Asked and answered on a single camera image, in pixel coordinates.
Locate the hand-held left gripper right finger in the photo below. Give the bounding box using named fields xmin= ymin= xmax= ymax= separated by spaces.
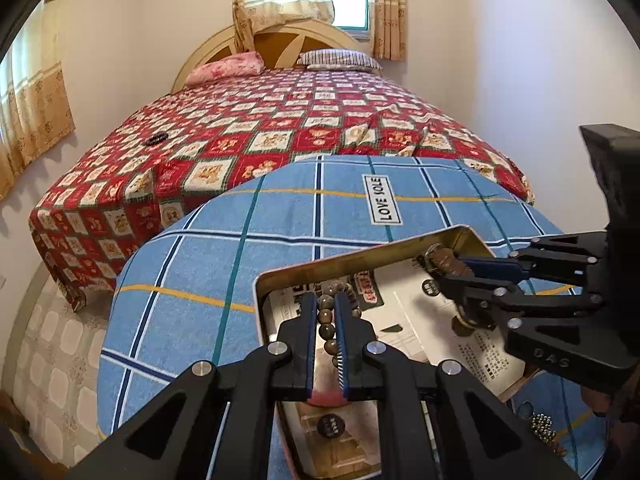
xmin=334 ymin=292 xmax=582 ymax=480

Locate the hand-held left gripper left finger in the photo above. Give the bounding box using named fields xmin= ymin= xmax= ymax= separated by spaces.
xmin=65 ymin=294 xmax=321 ymax=480

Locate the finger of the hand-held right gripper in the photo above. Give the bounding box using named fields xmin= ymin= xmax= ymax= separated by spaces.
xmin=460 ymin=231 xmax=609 ymax=294
xmin=435 ymin=270 xmax=606 ymax=332

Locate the brown wooden bead bracelet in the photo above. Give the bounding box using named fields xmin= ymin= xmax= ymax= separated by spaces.
xmin=312 ymin=282 xmax=364 ymax=361

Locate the brown strap wristwatch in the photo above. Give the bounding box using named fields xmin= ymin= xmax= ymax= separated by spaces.
xmin=424 ymin=244 xmax=483 ymax=338

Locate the gold metal tin box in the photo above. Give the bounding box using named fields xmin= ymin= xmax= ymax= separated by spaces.
xmin=252 ymin=225 xmax=544 ymax=480

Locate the person's right hand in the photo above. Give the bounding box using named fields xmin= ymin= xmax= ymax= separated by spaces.
xmin=580 ymin=382 xmax=640 ymax=428

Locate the printed paper sheet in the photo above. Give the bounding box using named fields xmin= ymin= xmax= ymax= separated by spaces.
xmin=262 ymin=255 xmax=527 ymax=480

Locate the blue checked tablecloth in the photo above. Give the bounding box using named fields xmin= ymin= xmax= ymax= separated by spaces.
xmin=97 ymin=155 xmax=610 ymax=480

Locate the red patterned bedsheet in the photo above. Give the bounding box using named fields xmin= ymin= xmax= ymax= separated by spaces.
xmin=29 ymin=67 xmax=536 ymax=312

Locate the striped pillow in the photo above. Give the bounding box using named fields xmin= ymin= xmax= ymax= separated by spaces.
xmin=296 ymin=48 xmax=385 ymax=72

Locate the narrow beige floral curtain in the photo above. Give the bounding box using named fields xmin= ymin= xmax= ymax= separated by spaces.
xmin=372 ymin=0 xmax=407 ymax=63

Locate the pink floral pillow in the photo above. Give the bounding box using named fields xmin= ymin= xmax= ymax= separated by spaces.
xmin=185 ymin=51 xmax=265 ymax=86

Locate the cream wooden headboard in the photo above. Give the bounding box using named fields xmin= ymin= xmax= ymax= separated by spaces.
xmin=171 ymin=20 xmax=374 ymax=94

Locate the wide beige floral curtain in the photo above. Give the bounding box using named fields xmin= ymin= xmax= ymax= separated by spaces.
xmin=0 ymin=35 xmax=76 ymax=202

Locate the silver ball chain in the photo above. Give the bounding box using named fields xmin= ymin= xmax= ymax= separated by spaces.
xmin=529 ymin=411 xmax=569 ymax=457

